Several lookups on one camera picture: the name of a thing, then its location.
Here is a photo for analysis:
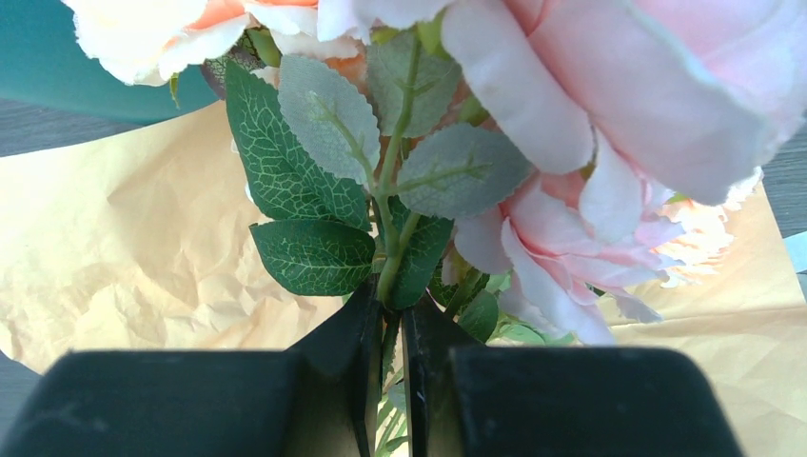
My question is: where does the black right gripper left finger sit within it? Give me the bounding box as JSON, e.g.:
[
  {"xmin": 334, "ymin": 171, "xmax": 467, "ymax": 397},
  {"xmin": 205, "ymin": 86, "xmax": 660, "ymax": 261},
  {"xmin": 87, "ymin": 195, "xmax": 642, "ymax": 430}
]
[{"xmin": 1, "ymin": 280, "xmax": 382, "ymax": 456}]

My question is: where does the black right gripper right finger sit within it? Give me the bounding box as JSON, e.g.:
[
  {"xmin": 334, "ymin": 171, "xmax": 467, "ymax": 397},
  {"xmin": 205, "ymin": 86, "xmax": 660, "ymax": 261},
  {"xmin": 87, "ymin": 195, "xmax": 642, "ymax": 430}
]
[{"xmin": 403, "ymin": 301, "xmax": 741, "ymax": 456}]

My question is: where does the pink flower bunch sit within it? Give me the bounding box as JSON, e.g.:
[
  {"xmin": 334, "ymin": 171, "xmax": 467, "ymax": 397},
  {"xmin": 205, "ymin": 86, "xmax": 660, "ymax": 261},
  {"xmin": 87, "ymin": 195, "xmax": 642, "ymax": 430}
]
[{"xmin": 61, "ymin": 0, "xmax": 807, "ymax": 457}]

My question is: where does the green and peach wrapping paper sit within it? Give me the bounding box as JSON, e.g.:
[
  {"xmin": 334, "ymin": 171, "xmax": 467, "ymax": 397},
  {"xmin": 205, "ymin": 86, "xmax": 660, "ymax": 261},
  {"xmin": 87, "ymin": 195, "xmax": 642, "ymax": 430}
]
[{"xmin": 1, "ymin": 104, "xmax": 806, "ymax": 456}]

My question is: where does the teal cylindrical vase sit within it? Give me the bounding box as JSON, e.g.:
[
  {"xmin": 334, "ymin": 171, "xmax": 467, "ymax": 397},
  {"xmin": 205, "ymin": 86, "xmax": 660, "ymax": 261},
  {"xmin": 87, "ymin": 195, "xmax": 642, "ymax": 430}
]
[{"xmin": 1, "ymin": 1, "xmax": 218, "ymax": 125}]

